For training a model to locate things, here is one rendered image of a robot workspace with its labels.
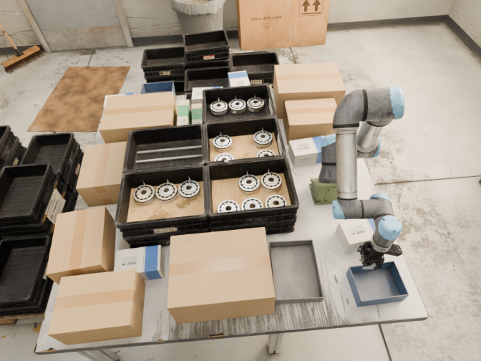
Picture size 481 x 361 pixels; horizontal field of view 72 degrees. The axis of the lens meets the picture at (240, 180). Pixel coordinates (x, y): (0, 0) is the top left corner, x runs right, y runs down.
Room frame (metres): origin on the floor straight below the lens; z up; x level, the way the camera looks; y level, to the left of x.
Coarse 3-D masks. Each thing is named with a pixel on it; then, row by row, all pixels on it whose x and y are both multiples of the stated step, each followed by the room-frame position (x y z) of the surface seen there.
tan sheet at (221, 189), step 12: (216, 180) 1.05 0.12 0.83; (228, 180) 1.04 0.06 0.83; (216, 192) 0.98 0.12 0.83; (228, 192) 0.97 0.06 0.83; (240, 192) 0.97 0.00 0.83; (264, 192) 0.96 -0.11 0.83; (276, 192) 0.95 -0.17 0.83; (216, 204) 0.90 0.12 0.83; (240, 204) 0.90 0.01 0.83; (264, 204) 0.89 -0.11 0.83; (288, 204) 0.88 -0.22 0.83
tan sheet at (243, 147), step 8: (240, 136) 1.36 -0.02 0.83; (248, 136) 1.35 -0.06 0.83; (272, 136) 1.34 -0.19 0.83; (240, 144) 1.30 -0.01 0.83; (248, 144) 1.29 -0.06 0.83; (272, 144) 1.28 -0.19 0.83; (216, 152) 1.25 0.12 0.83; (224, 152) 1.24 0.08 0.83; (232, 152) 1.24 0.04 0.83; (240, 152) 1.24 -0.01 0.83; (248, 152) 1.23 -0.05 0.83; (256, 152) 1.23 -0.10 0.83
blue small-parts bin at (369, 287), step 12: (384, 264) 0.59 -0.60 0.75; (348, 276) 0.56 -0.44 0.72; (360, 276) 0.56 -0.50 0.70; (372, 276) 0.56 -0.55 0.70; (384, 276) 0.55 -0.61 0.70; (396, 276) 0.54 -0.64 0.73; (360, 288) 0.51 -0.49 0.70; (372, 288) 0.51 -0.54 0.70; (384, 288) 0.50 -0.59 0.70; (396, 288) 0.50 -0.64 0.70; (360, 300) 0.44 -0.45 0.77; (372, 300) 0.44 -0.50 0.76; (384, 300) 0.44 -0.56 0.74; (396, 300) 0.44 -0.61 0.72
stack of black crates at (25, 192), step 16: (0, 176) 1.38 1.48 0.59; (16, 176) 1.45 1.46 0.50; (32, 176) 1.45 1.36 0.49; (48, 176) 1.39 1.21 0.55; (0, 192) 1.29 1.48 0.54; (16, 192) 1.33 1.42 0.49; (32, 192) 1.32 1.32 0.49; (48, 192) 1.29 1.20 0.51; (0, 208) 1.21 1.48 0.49; (16, 208) 1.20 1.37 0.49; (32, 208) 1.12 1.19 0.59; (64, 208) 1.32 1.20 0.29; (0, 224) 1.08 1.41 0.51; (16, 224) 1.08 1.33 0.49; (32, 224) 1.08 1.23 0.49; (48, 224) 1.12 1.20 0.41
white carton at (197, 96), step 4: (196, 88) 1.88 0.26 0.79; (200, 88) 1.88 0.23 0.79; (204, 88) 1.87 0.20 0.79; (208, 88) 1.87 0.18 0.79; (212, 88) 1.87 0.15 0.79; (196, 92) 1.83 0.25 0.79; (200, 92) 1.83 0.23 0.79; (192, 96) 1.80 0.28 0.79; (196, 96) 1.79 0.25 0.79; (200, 96) 1.79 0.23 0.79; (192, 100) 1.77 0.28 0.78; (196, 100) 1.77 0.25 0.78; (200, 100) 1.77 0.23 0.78
